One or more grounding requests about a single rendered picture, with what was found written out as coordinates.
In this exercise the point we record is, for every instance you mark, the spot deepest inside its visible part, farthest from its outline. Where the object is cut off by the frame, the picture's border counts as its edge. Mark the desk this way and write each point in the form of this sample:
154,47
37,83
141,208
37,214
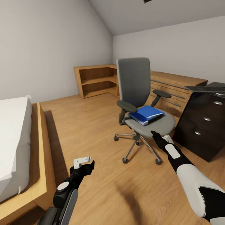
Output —
210,94

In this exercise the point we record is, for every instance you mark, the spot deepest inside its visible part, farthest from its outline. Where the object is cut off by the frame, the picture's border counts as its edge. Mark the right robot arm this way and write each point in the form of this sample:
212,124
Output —
205,197

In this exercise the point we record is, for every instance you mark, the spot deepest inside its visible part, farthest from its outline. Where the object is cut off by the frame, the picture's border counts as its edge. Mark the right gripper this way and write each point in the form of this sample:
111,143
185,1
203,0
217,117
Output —
157,137

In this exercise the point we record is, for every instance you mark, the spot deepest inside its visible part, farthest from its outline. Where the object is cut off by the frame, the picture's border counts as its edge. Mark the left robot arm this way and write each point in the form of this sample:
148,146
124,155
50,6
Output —
65,197

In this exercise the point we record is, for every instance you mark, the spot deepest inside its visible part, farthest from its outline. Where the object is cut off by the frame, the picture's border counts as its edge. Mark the swivel chair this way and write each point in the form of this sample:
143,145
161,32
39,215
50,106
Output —
134,81

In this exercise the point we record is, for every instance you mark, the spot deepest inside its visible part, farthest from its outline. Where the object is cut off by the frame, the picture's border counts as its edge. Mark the bed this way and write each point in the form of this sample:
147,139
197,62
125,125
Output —
27,177

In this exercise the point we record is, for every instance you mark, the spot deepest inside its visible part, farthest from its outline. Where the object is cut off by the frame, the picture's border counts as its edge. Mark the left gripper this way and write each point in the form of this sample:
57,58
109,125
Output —
84,170

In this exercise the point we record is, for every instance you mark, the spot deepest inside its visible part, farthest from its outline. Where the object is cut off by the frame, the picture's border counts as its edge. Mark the folder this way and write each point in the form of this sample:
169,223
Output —
142,114

